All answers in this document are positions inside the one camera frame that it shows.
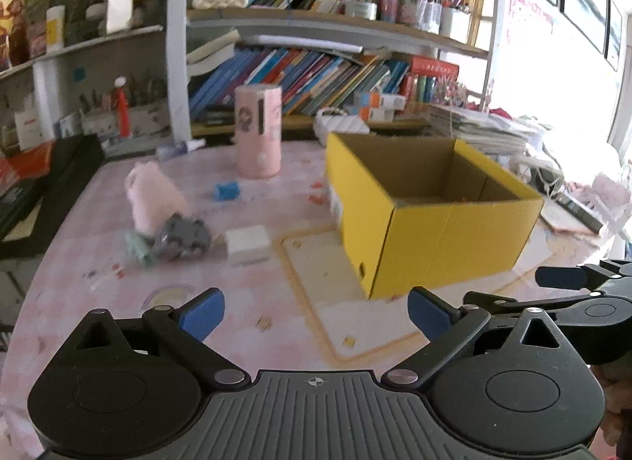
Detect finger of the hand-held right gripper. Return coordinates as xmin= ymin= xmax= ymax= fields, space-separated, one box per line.
xmin=463 ymin=291 xmax=600 ymax=328
xmin=536 ymin=258 xmax=632 ymax=294

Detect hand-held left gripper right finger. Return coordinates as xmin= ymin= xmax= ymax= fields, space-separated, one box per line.
xmin=380 ymin=287 xmax=589 ymax=389

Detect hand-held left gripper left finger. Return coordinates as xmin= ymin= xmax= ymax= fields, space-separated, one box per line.
xmin=47 ymin=287 xmax=252 ymax=388

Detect yellow cardboard box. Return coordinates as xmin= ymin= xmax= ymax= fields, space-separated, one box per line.
xmin=325 ymin=131 xmax=545 ymax=301

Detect grey toy car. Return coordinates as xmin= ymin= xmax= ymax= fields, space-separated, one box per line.
xmin=150 ymin=213 xmax=213 ymax=261

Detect white square block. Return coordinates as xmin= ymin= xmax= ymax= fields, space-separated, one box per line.
xmin=224 ymin=225 xmax=272 ymax=266

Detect small green toy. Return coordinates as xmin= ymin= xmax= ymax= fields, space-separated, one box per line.
xmin=123 ymin=230 xmax=157 ymax=269

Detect person's right hand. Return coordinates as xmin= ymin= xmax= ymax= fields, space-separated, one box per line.
xmin=590 ymin=364 xmax=632 ymax=446

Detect black remote control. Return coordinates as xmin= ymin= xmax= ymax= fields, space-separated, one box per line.
xmin=558 ymin=192 xmax=604 ymax=234

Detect pink checked tablecloth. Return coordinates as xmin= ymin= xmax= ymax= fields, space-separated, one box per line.
xmin=0 ymin=136 xmax=632 ymax=460

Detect white desk mat orange border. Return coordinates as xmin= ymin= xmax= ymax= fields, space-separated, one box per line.
xmin=279 ymin=228 xmax=559 ymax=363

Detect pink plush toy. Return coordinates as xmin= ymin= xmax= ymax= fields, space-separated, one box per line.
xmin=124 ymin=162 xmax=191 ymax=236

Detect stack of papers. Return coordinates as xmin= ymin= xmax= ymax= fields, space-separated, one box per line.
xmin=429 ymin=102 xmax=544 ymax=157

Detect pink cylindrical humidifier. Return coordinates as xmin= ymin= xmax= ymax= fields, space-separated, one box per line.
xmin=233 ymin=85 xmax=283 ymax=179

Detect black keyboard case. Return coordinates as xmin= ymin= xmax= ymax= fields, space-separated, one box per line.
xmin=0 ymin=134 xmax=105 ymax=259

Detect white quilted pouch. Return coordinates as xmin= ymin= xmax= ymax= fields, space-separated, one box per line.
xmin=313 ymin=107 xmax=371 ymax=147

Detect orange and white small boxes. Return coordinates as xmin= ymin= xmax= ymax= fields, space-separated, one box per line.
xmin=355 ymin=92 xmax=406 ymax=123

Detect red bottle with white cap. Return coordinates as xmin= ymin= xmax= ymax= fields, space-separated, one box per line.
xmin=113 ymin=75 xmax=132 ymax=139

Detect red paper bag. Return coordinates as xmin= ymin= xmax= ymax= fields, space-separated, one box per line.
xmin=0 ymin=141 xmax=54 ymax=196

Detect red box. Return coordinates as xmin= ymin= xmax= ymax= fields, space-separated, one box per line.
xmin=410 ymin=56 xmax=460 ymax=81

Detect white card with red print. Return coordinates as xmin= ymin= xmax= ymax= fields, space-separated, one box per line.
xmin=14 ymin=109 xmax=43 ymax=149

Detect row of colourful books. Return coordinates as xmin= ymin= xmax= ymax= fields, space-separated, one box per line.
xmin=188 ymin=45 xmax=410 ymax=117

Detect white pen holder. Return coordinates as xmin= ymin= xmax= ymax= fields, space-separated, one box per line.
xmin=439 ymin=6 xmax=473 ymax=44

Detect wooden bookshelf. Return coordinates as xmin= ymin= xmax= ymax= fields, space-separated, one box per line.
xmin=165 ymin=0 xmax=499 ymax=141

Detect round tin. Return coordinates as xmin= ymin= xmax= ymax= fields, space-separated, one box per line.
xmin=346 ymin=0 xmax=378 ymax=20

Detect white bottle with yellow label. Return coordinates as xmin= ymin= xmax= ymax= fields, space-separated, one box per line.
xmin=46 ymin=6 xmax=66 ymax=53

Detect white carton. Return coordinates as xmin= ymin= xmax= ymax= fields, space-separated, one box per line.
xmin=106 ymin=0 xmax=137 ymax=35

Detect red and gold figure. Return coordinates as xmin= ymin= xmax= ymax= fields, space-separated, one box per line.
xmin=0 ymin=0 xmax=28 ymax=70

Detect pink wall poster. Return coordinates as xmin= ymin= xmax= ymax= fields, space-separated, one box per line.
xmin=508 ymin=0 xmax=556 ymax=37

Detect white wall shelf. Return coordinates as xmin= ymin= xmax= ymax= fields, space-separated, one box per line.
xmin=0 ymin=25 xmax=169 ymax=145

